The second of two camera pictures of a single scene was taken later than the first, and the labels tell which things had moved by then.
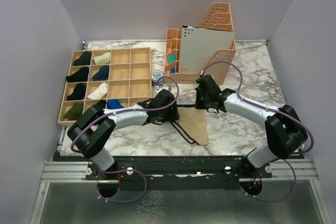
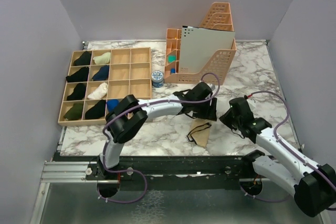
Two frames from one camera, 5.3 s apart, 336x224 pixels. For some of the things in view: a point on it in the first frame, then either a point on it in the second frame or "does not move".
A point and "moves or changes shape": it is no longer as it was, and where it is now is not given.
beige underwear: [192, 124] moves or changes shape
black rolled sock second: [80, 76] does not move
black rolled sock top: [84, 60] does not move
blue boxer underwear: [113, 104] does not move
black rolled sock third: [78, 93] does not move
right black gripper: [198, 104] -> [225, 118]
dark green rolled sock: [75, 112] does not move
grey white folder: [198, 44] does not move
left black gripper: [173, 115] -> [209, 114]
